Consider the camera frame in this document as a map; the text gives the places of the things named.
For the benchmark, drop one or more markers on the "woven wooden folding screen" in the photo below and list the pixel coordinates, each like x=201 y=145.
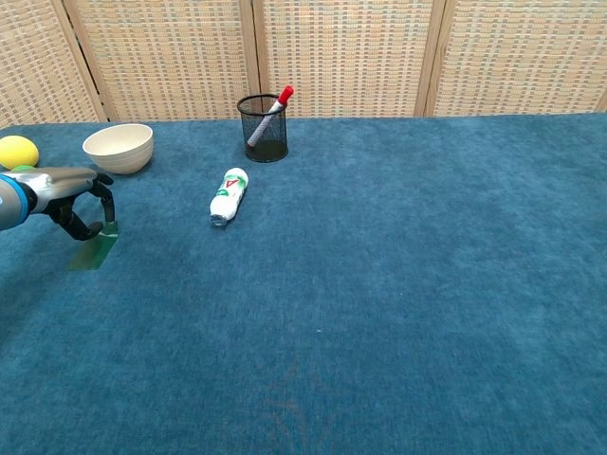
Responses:
x=332 y=57

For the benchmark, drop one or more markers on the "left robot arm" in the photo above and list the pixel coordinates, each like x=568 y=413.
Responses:
x=14 y=201

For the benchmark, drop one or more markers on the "white plastic bottle green label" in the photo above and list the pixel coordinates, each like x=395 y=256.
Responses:
x=228 y=196

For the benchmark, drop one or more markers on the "blue carpet table cloth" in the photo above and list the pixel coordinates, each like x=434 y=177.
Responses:
x=332 y=294

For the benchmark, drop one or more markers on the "yellow foam ball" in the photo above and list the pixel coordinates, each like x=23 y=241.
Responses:
x=18 y=151

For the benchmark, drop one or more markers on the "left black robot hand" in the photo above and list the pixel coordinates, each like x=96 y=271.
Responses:
x=66 y=189

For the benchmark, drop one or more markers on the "green card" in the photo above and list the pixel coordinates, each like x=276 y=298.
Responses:
x=95 y=249

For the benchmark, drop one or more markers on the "black mesh pen holder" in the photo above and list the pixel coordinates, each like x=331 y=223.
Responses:
x=268 y=147

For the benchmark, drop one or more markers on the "red capped white marker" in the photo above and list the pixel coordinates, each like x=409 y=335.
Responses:
x=272 y=111

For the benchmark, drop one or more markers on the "cream bowl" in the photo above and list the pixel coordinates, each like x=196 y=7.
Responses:
x=118 y=149

